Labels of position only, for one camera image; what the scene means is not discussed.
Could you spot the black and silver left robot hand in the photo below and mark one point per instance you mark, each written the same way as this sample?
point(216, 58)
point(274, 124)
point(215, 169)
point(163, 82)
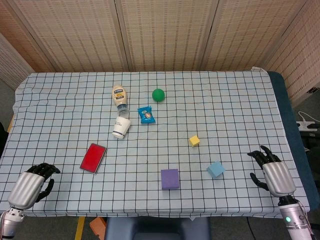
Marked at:
point(23, 188)

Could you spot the light blue checkered tablecloth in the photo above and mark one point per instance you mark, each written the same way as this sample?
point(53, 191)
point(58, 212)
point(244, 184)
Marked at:
point(62, 120)

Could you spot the black object beside table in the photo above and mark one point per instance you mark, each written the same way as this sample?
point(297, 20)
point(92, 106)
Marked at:
point(2, 137)

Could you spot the small yellow foam cube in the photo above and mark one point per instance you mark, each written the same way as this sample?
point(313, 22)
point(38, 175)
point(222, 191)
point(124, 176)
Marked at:
point(194, 141)

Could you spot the yellow floor tape strip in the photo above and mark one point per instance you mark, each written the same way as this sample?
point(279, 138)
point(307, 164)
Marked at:
point(80, 228)

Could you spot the white paper cup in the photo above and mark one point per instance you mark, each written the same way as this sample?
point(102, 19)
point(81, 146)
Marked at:
point(121, 127)

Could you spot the light blue block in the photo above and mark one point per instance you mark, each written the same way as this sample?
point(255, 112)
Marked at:
point(215, 170)

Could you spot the purple block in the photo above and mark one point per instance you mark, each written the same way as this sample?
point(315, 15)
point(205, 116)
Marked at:
point(170, 178)

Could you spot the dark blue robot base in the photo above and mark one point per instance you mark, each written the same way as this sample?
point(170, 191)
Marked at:
point(155, 228)

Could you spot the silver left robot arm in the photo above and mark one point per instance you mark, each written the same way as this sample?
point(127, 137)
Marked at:
point(10, 221)

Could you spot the blue snack packet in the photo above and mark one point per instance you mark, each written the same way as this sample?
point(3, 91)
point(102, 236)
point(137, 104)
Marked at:
point(146, 115)

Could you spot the orange block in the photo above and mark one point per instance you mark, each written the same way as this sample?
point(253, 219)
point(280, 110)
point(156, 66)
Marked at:
point(98, 226)

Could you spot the mayonnaise squeeze bottle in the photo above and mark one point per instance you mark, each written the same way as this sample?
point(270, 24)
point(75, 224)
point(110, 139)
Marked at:
point(119, 97)

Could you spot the dark blue table pad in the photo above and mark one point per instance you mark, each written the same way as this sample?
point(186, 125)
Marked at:
point(287, 112)

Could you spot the black equipment on floor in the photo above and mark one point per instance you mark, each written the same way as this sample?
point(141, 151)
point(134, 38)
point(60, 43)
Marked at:
point(313, 150)

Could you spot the beige woven folding screen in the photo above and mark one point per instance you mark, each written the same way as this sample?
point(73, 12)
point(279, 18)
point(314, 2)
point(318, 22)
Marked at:
point(162, 32)

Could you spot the green ball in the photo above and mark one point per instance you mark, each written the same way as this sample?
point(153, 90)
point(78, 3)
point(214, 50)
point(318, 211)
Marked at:
point(158, 95)

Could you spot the white power strip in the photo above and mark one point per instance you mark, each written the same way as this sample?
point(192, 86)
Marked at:
point(306, 125)

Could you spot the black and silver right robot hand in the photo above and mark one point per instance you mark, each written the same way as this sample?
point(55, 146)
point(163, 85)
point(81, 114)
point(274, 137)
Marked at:
point(278, 177)

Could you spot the flat red tin box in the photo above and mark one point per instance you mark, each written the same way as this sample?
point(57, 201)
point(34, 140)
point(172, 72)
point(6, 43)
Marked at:
point(93, 158)

